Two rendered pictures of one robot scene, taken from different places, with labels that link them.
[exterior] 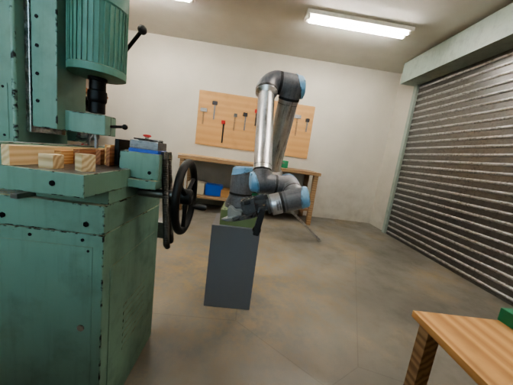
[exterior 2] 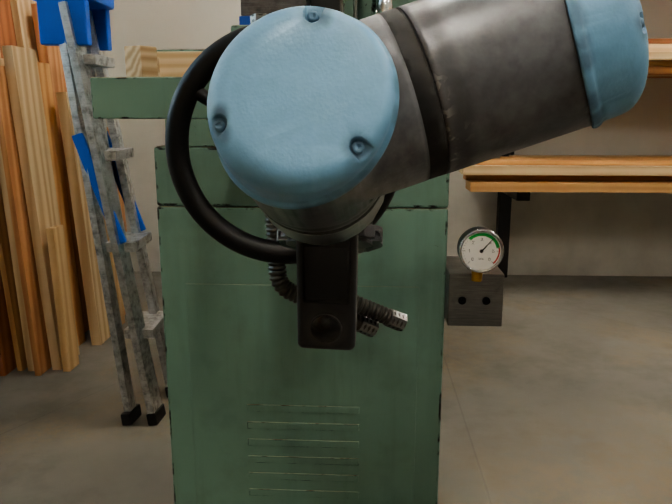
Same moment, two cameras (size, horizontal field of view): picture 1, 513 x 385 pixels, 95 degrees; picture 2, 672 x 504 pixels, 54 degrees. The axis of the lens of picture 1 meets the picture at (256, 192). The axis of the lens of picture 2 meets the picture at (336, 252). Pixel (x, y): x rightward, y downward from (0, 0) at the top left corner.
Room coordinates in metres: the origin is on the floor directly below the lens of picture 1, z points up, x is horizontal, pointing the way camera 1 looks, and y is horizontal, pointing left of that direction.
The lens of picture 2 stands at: (1.03, -0.52, 0.85)
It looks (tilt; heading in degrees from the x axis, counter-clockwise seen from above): 12 degrees down; 96
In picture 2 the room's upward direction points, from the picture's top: straight up
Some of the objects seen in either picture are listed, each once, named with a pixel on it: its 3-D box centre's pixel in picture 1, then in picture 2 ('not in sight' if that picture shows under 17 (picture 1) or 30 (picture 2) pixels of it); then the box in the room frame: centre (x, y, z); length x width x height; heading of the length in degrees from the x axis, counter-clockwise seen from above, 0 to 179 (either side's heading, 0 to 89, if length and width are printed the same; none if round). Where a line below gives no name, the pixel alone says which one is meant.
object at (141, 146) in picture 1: (150, 144); (294, 8); (0.88, 0.41, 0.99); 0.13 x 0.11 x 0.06; 3
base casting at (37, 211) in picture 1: (62, 195); (316, 161); (0.86, 0.73, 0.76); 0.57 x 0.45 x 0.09; 93
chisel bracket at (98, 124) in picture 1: (91, 126); not in sight; (0.87, 0.63, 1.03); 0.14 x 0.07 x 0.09; 93
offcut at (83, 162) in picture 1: (85, 162); (141, 62); (0.63, 0.47, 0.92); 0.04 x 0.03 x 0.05; 155
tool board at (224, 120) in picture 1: (255, 124); not in sight; (4.22, 0.18, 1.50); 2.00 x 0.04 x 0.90; 94
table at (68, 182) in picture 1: (124, 173); (298, 98); (0.87, 0.50, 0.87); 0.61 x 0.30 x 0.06; 3
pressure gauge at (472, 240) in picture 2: not in sight; (479, 254); (1.14, 0.41, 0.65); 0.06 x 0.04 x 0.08; 3
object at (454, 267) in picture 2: (156, 227); (471, 289); (1.14, 0.48, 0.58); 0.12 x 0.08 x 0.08; 93
